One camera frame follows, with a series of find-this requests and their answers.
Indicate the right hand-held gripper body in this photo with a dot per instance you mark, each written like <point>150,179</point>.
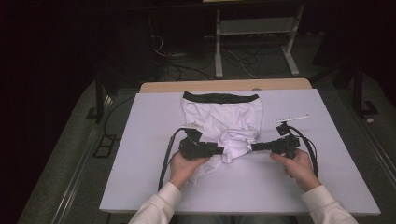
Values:
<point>286,145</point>

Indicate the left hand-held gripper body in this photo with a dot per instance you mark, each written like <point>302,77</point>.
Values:
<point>191,147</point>

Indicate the white underwear with black waistband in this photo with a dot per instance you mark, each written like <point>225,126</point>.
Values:
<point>224,118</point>

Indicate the person's left hand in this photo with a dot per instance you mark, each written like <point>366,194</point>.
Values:
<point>183,171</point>

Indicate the person's right hand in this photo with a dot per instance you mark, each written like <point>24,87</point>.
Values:
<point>300,171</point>

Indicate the white board mat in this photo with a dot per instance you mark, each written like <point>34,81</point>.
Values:
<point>327,102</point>

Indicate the wooden table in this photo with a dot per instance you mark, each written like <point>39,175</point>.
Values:
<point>218,85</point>

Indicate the white metal stand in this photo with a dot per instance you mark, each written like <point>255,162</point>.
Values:
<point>218,62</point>

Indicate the small white round object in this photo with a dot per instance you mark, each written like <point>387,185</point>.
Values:
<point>369,120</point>

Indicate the black floor stand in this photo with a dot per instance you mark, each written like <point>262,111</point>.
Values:
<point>358,90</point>
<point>99,99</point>

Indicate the black rectangular floor bracket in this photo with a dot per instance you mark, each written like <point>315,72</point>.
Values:
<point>105,146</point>

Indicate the metal floor rail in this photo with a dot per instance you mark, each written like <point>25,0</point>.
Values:
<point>375,146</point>
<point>84,155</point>

